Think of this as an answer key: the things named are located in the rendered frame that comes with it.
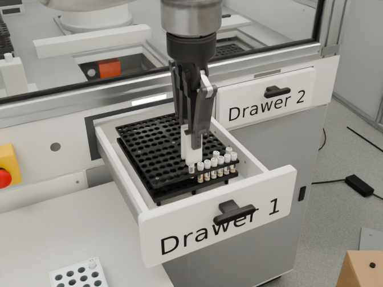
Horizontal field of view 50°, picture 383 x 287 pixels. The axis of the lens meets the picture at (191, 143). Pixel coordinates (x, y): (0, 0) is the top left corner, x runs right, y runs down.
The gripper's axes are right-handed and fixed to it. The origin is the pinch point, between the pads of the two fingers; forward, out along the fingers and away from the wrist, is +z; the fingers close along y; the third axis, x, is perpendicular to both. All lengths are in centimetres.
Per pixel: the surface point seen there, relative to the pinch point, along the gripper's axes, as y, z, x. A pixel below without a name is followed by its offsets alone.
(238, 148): 3.6, 7.1, -12.3
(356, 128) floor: 99, 96, -163
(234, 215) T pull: -14.3, 5.2, -0.6
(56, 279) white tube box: -3.5, 17.5, 27.1
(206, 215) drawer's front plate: -10.7, 7.0, 2.6
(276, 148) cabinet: 23, 27, -38
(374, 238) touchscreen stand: 24, 93, -99
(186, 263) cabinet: 23, 61, -9
